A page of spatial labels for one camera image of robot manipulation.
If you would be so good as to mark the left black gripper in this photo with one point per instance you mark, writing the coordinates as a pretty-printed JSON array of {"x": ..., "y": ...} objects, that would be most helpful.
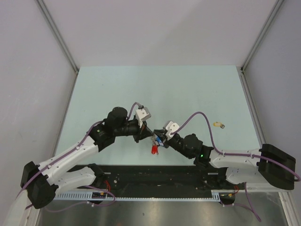
[{"x": 145, "y": 132}]

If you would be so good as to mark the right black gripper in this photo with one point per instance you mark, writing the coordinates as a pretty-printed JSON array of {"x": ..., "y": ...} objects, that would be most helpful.
[{"x": 161, "y": 133}]

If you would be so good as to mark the blue tagged key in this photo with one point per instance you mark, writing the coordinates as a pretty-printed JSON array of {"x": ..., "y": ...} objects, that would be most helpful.
[{"x": 158, "y": 142}]

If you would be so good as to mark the yellow tagged key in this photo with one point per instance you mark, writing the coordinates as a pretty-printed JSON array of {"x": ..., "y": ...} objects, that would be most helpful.
[{"x": 219, "y": 124}]

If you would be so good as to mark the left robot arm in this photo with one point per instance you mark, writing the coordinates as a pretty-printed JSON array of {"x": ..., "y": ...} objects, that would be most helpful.
[{"x": 45, "y": 180}]

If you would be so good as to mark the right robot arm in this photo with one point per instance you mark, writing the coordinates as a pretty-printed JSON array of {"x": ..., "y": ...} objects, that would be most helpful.
[{"x": 268, "y": 164}]

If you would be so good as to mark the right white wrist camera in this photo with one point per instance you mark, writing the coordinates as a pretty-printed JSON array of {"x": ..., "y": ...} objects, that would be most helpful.
[{"x": 170, "y": 127}]

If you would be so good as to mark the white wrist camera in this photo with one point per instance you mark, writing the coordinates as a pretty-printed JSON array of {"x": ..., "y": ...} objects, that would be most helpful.
[
  {"x": 170, "y": 127},
  {"x": 142, "y": 115}
]

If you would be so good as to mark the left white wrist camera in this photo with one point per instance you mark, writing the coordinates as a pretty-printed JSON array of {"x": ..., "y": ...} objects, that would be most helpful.
[{"x": 142, "y": 115}]

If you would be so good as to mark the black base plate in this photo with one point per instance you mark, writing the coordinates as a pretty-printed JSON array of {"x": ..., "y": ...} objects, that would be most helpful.
[{"x": 167, "y": 182}]

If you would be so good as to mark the slotted cable duct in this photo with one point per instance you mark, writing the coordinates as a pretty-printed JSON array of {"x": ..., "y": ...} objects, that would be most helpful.
[{"x": 102, "y": 196}]

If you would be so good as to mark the left aluminium frame post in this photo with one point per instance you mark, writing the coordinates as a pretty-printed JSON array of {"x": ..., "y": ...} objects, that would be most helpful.
[{"x": 56, "y": 34}]

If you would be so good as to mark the aluminium frame post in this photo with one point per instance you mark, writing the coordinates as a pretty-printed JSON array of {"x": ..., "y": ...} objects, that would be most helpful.
[
  {"x": 56, "y": 34},
  {"x": 263, "y": 32}
]

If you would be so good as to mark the right aluminium frame post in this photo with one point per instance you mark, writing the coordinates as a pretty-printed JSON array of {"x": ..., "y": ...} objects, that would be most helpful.
[{"x": 263, "y": 32}]

